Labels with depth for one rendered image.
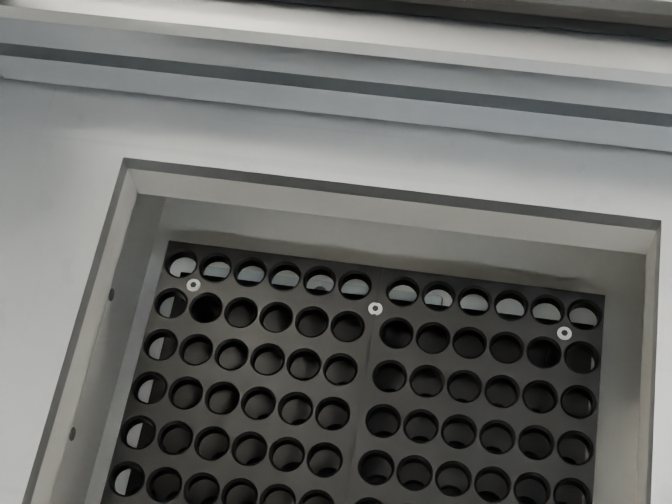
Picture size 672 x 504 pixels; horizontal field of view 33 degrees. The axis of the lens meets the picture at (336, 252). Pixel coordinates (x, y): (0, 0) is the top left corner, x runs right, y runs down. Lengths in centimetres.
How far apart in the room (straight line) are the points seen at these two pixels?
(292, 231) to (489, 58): 17
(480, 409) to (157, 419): 12
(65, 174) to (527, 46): 18
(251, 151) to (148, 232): 12
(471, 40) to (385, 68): 3
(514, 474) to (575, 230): 9
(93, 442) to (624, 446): 23
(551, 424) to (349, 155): 12
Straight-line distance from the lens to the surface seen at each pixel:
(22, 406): 40
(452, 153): 42
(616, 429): 50
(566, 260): 53
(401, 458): 42
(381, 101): 42
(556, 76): 40
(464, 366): 43
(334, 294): 45
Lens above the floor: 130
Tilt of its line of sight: 62 degrees down
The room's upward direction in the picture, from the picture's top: 6 degrees counter-clockwise
